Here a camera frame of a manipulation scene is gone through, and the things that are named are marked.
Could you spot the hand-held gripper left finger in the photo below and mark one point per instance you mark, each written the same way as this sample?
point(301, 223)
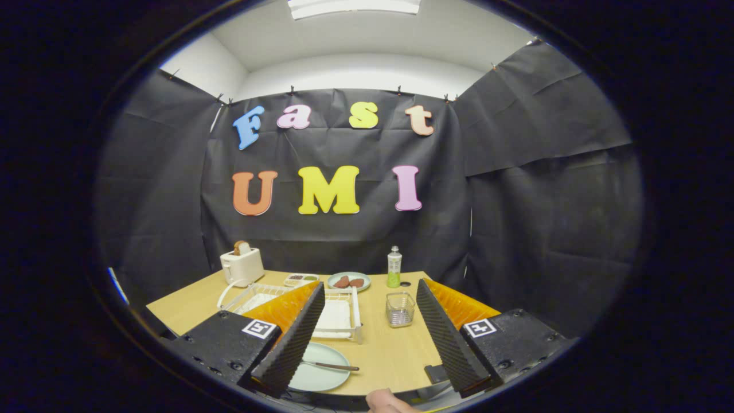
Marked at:
point(295, 344)

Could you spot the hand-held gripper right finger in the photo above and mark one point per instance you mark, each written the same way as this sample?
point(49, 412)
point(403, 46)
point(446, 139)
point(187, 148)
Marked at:
point(447, 344)

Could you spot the pale green plate with meat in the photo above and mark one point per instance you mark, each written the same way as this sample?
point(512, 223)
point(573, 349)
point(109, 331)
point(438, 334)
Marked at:
point(347, 290)

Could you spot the small black block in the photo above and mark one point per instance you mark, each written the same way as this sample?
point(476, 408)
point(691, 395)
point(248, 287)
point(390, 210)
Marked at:
point(436, 373)

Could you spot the white divided seasoning tray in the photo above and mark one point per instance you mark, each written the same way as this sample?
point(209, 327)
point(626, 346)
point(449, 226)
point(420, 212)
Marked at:
point(301, 283)

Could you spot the red-brown meat piece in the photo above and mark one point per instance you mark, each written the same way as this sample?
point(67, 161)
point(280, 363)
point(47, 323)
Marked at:
point(342, 282)
point(356, 283)

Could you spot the green and white bottle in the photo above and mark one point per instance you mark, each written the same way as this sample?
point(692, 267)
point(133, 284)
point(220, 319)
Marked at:
point(394, 269)

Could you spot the white toaster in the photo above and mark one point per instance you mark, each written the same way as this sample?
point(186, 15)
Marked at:
point(243, 267)

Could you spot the brown toast slice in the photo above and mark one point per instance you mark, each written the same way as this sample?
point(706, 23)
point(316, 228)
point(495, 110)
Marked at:
point(241, 248)

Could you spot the black backdrop cloth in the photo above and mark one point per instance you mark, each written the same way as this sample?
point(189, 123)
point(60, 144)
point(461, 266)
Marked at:
point(344, 241)

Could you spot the ceiling light panel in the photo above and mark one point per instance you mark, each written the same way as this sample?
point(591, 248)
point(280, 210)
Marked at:
point(355, 7)

